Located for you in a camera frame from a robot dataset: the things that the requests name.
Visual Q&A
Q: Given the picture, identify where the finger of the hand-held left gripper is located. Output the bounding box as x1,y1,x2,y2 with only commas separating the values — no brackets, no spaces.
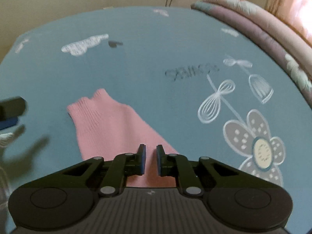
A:
0,97,27,131

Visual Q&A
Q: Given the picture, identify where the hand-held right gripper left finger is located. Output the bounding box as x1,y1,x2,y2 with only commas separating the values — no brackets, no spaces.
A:
49,144,146,197

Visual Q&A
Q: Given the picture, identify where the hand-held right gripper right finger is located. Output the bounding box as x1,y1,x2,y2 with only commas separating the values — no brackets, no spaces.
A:
156,144,254,197

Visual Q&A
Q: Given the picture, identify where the pink and white knit sweater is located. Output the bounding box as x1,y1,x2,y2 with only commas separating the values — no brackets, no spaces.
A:
66,89,181,189

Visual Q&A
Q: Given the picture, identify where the bed with teal printed sheet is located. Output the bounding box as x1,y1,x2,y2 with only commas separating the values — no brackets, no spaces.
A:
0,6,312,225

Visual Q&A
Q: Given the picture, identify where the folded floral quilt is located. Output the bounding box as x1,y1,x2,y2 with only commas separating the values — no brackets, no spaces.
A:
191,0,312,99

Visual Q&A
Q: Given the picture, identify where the pink patterned window curtain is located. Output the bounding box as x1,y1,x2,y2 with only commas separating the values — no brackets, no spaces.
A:
264,0,312,43

